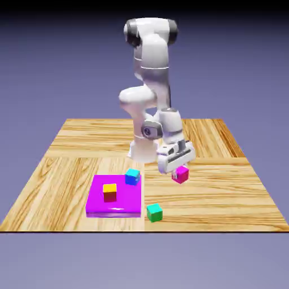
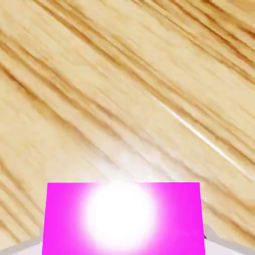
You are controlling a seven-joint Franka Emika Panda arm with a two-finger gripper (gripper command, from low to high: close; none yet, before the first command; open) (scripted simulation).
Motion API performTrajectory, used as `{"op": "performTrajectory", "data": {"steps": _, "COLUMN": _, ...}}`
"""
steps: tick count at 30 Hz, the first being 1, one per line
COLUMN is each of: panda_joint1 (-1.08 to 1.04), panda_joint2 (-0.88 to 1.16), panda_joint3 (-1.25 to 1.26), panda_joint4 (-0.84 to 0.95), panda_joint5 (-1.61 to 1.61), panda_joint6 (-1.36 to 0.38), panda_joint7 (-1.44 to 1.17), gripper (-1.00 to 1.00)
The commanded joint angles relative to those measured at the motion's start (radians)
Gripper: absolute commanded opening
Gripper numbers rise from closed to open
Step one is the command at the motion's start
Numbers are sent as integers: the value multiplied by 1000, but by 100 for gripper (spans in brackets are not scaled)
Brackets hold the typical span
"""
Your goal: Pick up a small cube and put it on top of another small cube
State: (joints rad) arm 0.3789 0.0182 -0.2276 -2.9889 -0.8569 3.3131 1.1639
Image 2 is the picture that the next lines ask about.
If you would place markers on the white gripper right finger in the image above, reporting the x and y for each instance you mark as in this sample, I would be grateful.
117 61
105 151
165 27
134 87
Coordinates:
219 245

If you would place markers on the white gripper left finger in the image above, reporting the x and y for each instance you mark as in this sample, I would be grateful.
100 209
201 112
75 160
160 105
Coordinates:
27 248

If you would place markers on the small magenta cube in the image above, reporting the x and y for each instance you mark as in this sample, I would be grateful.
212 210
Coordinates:
63 219

